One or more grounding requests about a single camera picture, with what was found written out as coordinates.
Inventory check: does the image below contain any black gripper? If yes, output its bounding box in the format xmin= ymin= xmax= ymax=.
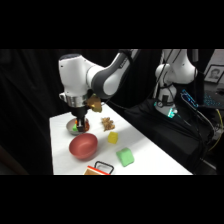
xmin=68 ymin=105 xmax=90 ymax=132

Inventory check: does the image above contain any grey bowl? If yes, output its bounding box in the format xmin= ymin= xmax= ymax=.
xmin=65 ymin=118 xmax=91 ymax=136

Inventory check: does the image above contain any pink bowl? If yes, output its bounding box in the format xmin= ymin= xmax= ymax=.
xmin=68 ymin=132 xmax=99 ymax=161

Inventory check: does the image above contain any yellow block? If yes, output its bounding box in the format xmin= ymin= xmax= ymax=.
xmin=107 ymin=131 xmax=119 ymax=145

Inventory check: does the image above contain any green bean bag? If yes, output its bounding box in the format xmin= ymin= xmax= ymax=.
xmin=115 ymin=147 xmax=136 ymax=168

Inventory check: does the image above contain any black curtain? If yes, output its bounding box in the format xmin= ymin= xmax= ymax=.
xmin=0 ymin=49 xmax=161 ymax=176

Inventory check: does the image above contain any small green light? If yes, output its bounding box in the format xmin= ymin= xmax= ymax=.
xmin=166 ymin=107 xmax=178 ymax=119

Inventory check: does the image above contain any black robot stand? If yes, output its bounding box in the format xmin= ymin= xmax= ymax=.
xmin=123 ymin=99 xmax=218 ymax=176

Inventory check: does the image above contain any blue lit device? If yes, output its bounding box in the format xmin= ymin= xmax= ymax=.
xmin=180 ymin=89 xmax=201 ymax=110

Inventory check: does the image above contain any framed picture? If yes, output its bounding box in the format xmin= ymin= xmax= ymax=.
xmin=203 ymin=64 xmax=224 ymax=85

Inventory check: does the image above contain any red box with black handle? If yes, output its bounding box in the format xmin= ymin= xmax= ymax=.
xmin=83 ymin=160 xmax=116 ymax=176

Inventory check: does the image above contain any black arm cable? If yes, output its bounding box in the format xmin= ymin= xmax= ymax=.
xmin=109 ymin=49 xmax=201 ymax=113

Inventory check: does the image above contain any yellow cable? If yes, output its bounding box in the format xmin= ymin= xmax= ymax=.
xmin=207 ymin=108 xmax=224 ymax=154

